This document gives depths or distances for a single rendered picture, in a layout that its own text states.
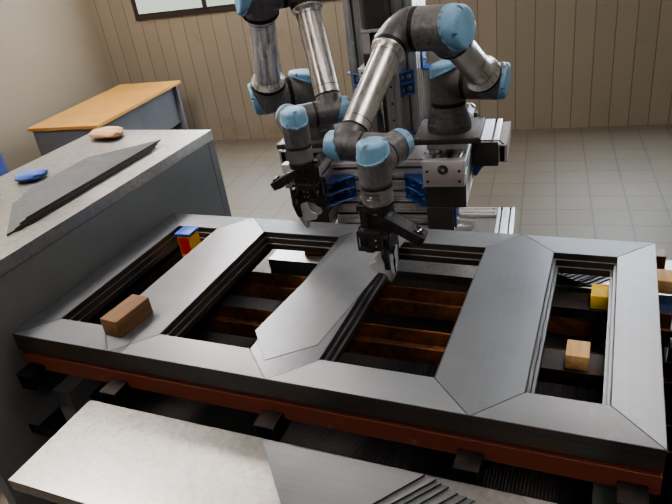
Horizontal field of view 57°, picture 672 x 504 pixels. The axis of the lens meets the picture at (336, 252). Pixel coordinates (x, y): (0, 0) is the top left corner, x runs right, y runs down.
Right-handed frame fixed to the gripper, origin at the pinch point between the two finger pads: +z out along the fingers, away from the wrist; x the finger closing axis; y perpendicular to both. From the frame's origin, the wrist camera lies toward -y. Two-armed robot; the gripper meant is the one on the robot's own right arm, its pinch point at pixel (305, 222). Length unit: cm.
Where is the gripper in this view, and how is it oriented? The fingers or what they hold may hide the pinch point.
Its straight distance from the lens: 189.3
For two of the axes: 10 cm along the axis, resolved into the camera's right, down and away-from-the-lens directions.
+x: 3.8, -4.9, 7.9
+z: 1.3, 8.7, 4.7
